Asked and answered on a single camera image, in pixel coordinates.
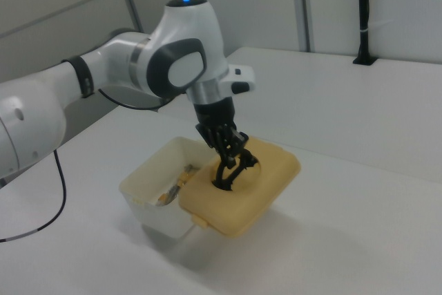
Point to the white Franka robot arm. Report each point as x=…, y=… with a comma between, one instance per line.
x=193, y=25

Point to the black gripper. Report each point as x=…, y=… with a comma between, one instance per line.
x=215, y=113

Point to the yellow tools in case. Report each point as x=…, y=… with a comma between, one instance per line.
x=184, y=175

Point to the white plastic tool case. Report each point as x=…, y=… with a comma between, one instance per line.
x=159, y=219

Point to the grey partition panels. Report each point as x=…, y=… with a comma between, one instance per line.
x=262, y=8

